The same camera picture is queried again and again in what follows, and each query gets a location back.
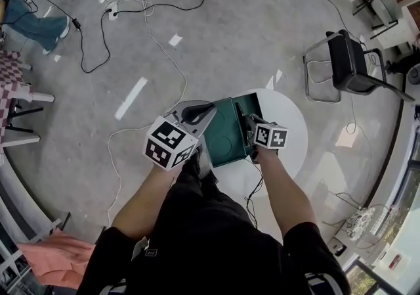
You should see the grey-green armchair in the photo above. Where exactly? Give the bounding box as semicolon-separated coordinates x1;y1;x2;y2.
352;0;403;40

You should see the red checkered tablecloth table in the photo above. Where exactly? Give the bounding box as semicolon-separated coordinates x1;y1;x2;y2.
0;60;56;167

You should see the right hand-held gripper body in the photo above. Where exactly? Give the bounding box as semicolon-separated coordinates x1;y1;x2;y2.
244;115;289;165

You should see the white bookcase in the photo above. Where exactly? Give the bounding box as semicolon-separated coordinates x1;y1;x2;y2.
369;4;420;51

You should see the black mesh cantilever chair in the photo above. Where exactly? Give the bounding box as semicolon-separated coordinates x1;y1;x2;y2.
303;28;416;104

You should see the long white cable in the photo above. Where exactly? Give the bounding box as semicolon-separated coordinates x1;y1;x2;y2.
82;0;190;228

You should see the round white side table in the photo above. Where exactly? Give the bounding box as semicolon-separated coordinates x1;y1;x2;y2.
163;87;309;198

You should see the person's right forearm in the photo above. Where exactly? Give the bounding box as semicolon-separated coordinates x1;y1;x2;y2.
255;150;318;238

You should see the patterned wire fan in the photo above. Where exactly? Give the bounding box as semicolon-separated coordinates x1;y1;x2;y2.
344;204;396;250

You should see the person's black clothing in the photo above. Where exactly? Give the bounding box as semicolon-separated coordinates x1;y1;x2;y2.
76;154;350;295

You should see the white power strip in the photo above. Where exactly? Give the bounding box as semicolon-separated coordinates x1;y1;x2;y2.
104;2;119;20

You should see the person's left forearm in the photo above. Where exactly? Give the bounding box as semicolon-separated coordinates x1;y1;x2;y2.
111;164;183;242

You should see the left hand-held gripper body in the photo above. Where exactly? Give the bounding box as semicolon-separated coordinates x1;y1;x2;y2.
143;101;219;172

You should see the pink cloth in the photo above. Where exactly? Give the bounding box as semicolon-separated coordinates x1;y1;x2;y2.
16;229;96;288

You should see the dark green box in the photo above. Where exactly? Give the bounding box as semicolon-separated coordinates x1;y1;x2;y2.
203;91;263;169

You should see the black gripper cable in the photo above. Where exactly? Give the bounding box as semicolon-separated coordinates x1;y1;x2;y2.
243;165;265;229

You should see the long black power cable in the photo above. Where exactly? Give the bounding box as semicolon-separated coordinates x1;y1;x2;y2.
22;0;119;74

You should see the red checkered tablecloth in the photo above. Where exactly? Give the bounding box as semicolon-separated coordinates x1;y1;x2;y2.
0;49;34;153

